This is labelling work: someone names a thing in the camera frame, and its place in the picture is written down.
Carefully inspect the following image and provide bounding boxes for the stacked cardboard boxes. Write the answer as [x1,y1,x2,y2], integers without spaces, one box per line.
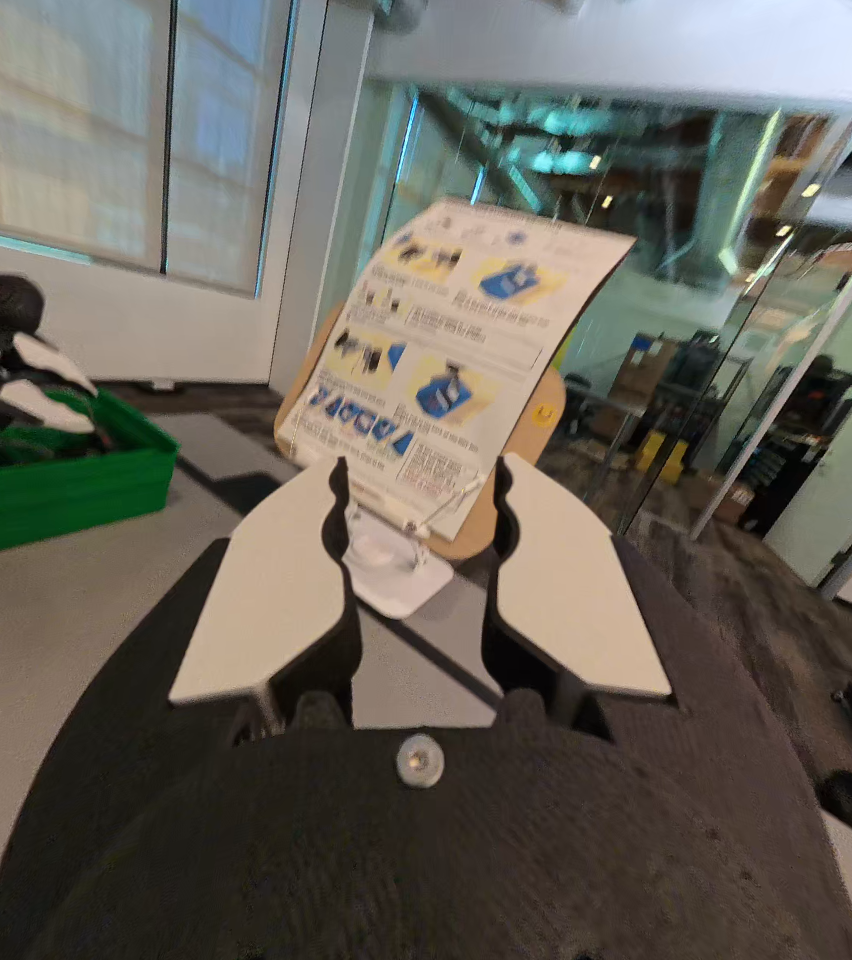
[606,333,705,444]

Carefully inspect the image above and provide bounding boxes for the green plastic box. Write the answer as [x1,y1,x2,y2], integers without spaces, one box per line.
[0,386,181,565]

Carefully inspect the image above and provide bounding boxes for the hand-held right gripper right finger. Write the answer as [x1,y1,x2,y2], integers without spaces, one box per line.
[480,453,675,727]

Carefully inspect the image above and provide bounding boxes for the yellow caution sign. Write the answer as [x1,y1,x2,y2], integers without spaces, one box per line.
[634,433,691,485]

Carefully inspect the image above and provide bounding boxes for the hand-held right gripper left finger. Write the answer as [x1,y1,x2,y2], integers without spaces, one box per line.
[168,453,364,729]

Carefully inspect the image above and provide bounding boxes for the printed instruction sheet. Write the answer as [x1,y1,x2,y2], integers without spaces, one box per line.
[276,196,639,541]

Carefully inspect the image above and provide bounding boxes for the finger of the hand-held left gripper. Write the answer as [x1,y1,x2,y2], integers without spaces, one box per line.
[0,378,97,436]
[12,333,100,395]

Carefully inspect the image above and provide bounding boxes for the frosted glass window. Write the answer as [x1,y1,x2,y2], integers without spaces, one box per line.
[0,0,298,299]

